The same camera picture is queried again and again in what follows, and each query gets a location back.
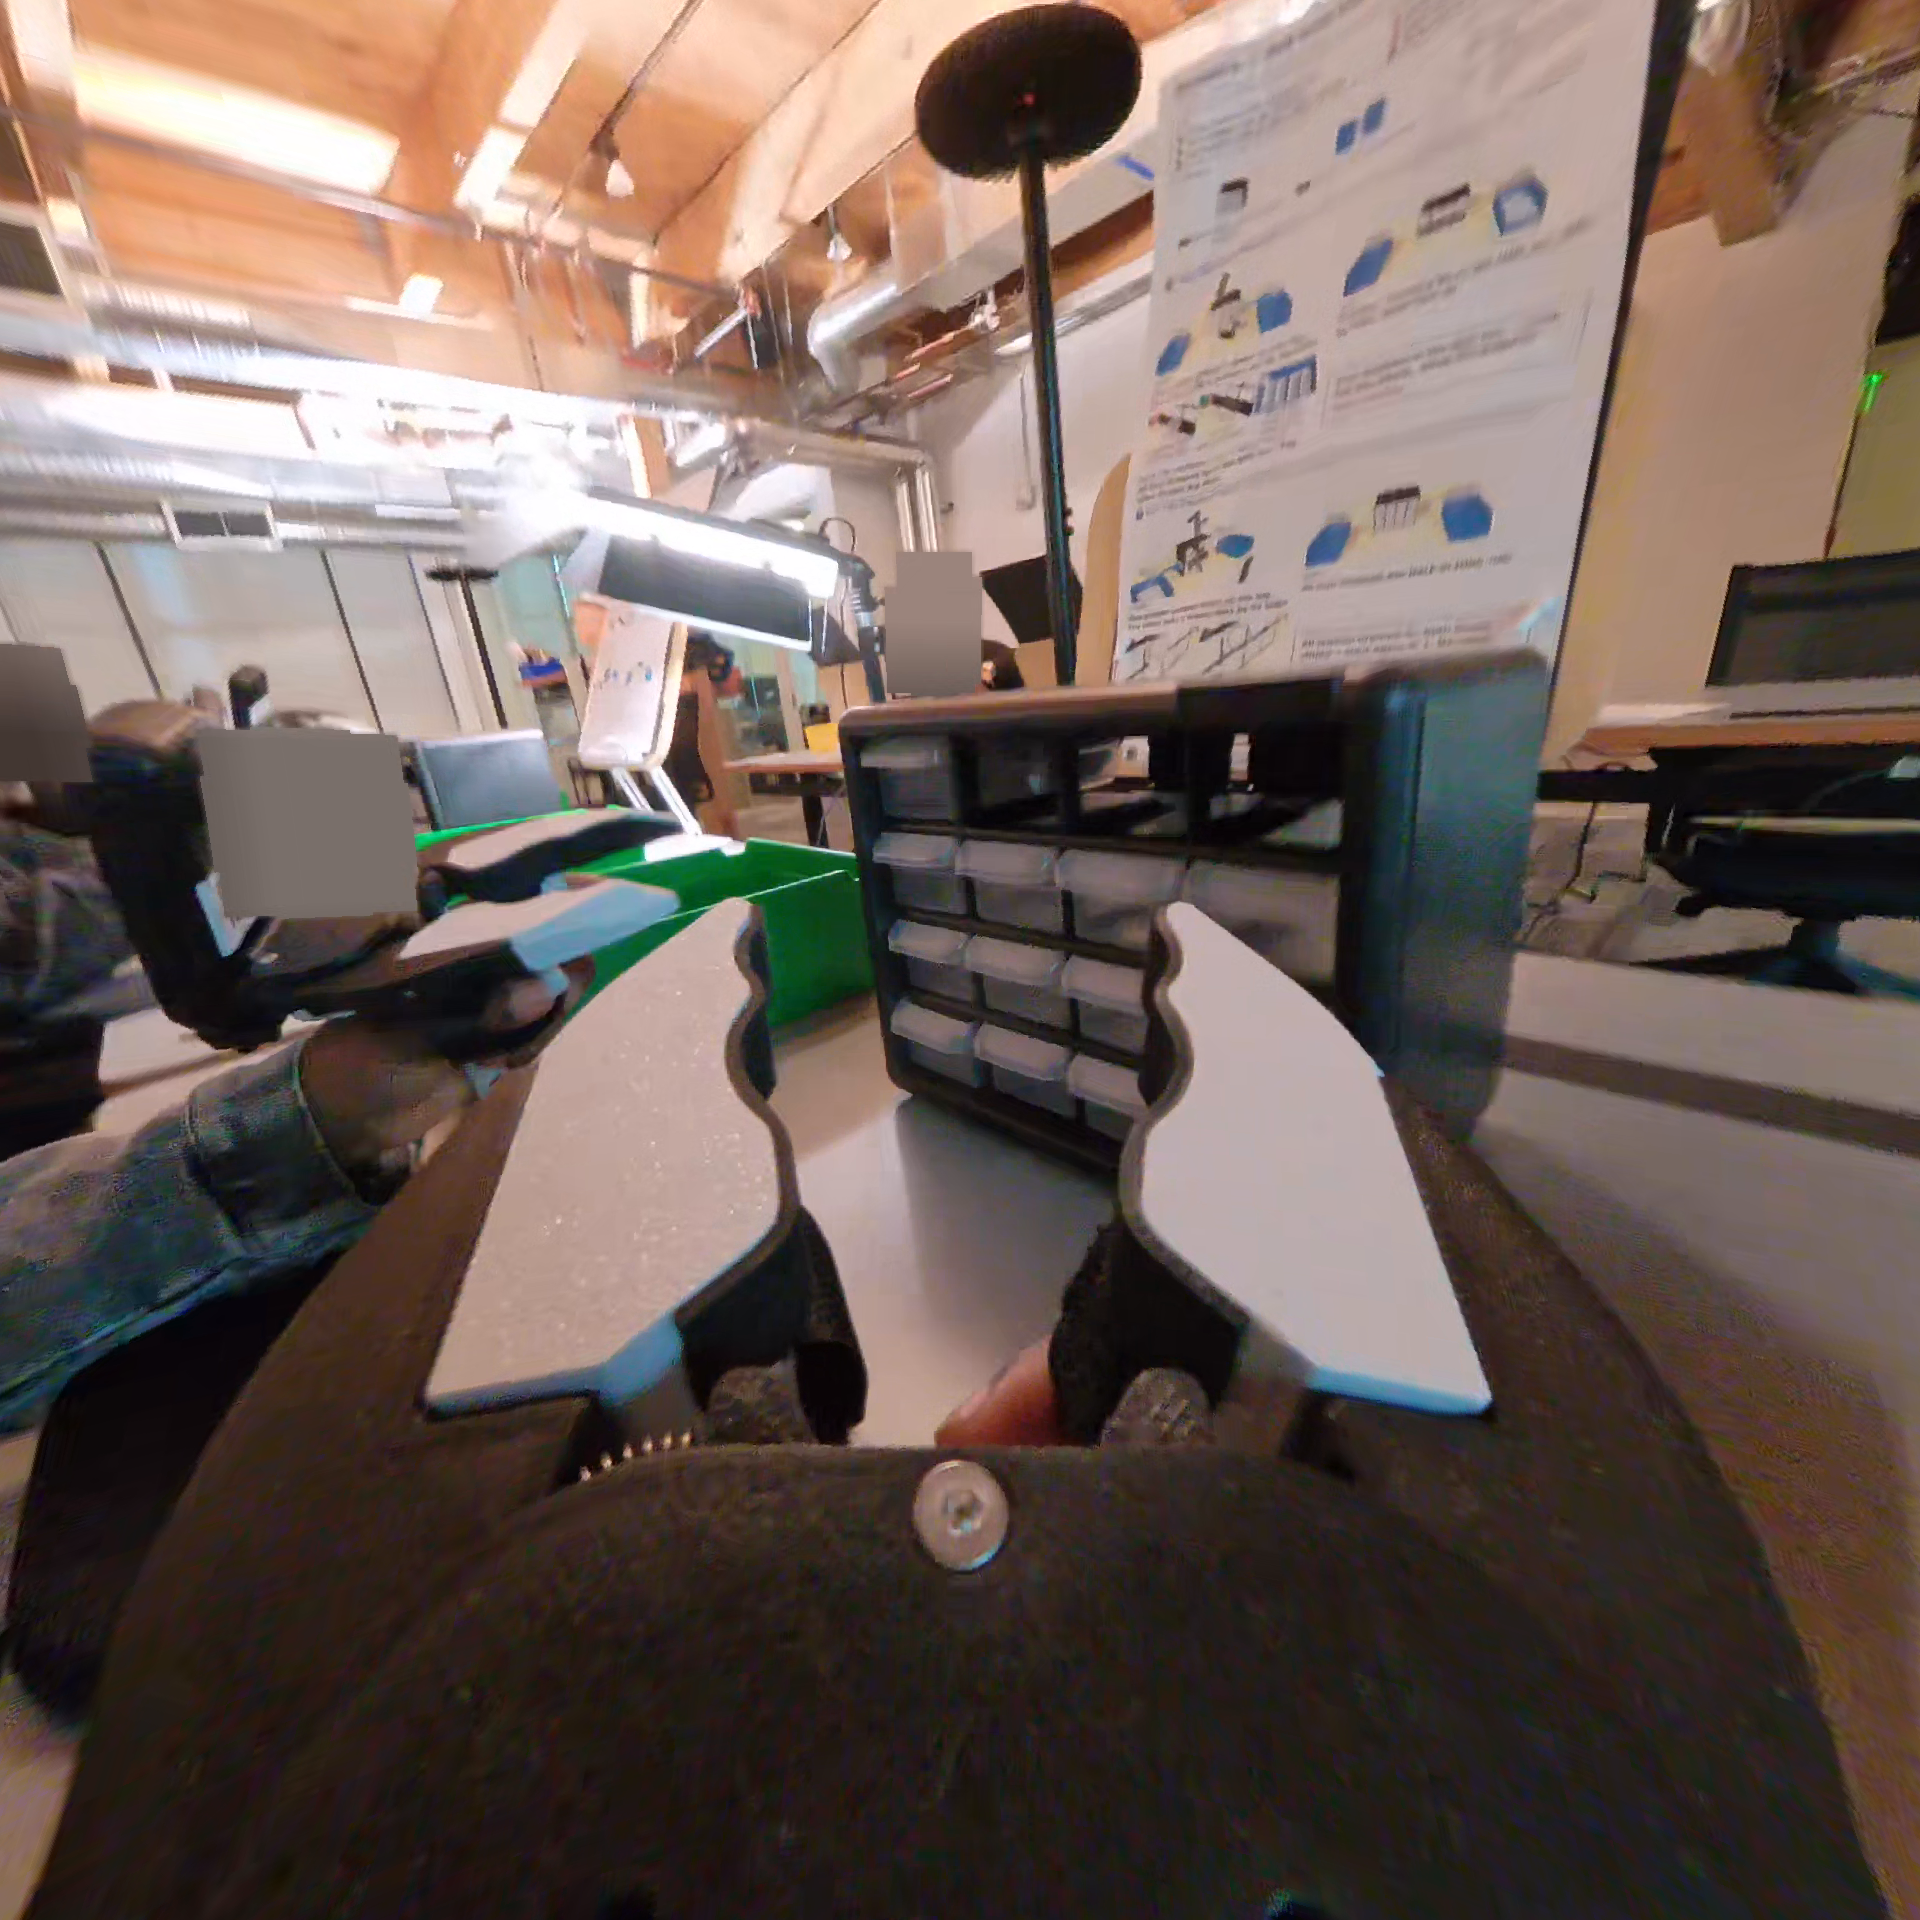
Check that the silver ventilation duct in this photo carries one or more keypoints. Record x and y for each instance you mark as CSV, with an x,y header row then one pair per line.
x,y
862,307

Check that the person's right hand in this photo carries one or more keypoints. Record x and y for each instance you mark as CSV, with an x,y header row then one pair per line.
x,y
998,1401

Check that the studio light panel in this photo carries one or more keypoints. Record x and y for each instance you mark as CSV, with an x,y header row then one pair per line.
x,y
705,593

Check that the black drawer cabinet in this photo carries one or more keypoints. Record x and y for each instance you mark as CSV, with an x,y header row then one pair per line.
x,y
1448,901

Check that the white easel board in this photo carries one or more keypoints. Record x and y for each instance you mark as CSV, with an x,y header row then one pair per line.
x,y
623,681

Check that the white instruction poster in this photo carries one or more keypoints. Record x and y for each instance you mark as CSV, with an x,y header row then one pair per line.
x,y
1395,376

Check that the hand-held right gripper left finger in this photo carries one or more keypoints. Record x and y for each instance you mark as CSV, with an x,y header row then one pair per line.
x,y
630,1185

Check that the grey storage bin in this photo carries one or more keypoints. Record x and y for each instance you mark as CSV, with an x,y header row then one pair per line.
x,y
487,779

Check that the person's left hand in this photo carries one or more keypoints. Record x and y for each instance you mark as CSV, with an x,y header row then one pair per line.
x,y
375,1096

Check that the wooden office desk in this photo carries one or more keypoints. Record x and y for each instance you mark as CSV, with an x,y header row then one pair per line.
x,y
1651,733

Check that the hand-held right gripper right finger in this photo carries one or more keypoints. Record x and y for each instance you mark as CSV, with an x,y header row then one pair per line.
x,y
1305,1201

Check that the plywood poster board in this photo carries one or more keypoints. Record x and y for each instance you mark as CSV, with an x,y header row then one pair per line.
x,y
1106,586

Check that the green plastic bin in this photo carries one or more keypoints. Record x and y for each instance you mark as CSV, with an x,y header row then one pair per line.
x,y
795,914

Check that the black round cushion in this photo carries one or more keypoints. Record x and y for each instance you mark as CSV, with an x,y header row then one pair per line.
x,y
90,1499

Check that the black round-topped pole stand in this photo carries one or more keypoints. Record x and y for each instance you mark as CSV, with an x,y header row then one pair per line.
x,y
1026,89
458,571

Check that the black office chair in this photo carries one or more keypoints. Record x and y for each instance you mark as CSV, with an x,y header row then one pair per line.
x,y
1786,869

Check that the black computer monitor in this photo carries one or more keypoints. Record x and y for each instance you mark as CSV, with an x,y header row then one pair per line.
x,y
1815,629

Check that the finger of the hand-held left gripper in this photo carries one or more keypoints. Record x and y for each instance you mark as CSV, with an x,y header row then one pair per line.
x,y
511,854
511,930

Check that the set of cabinet drawers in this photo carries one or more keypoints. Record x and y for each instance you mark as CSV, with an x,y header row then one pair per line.
x,y
1012,884

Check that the person's left forearm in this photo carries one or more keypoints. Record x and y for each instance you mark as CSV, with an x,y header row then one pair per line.
x,y
150,1229

